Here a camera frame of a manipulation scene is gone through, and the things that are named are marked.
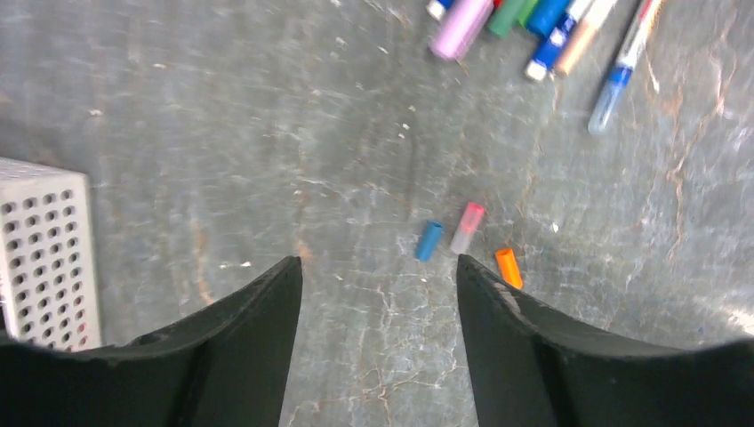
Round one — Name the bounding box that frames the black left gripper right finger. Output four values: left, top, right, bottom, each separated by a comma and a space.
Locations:
456, 254, 753, 426

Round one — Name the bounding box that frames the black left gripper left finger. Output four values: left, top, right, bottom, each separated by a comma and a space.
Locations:
1, 256, 303, 426

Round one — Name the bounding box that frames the orange pen cap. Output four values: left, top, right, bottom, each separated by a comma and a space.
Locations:
494, 248, 524, 290

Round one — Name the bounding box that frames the blue pen cap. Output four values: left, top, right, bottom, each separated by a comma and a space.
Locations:
414, 221, 444, 262

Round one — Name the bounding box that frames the clear red pen cap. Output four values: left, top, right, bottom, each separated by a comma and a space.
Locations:
450, 202, 485, 254

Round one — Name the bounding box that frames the pink highlighter marker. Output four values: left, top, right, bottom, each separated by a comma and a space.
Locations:
429, 0, 494, 60

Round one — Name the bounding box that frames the white plastic basket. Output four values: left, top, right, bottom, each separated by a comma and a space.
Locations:
1, 158, 102, 351

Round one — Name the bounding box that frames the navy capped white marker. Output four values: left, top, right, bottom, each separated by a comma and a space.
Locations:
525, 0, 593, 82

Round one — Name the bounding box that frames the green capped marker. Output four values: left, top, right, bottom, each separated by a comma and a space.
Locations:
486, 0, 539, 38

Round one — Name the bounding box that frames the peach capped marker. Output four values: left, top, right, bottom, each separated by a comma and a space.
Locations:
553, 0, 617, 76

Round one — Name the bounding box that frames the dark blue capped marker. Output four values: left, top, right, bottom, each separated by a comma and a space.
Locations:
426, 0, 454, 21

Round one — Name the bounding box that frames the clear capped blue marker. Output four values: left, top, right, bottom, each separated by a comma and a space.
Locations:
587, 0, 663, 135

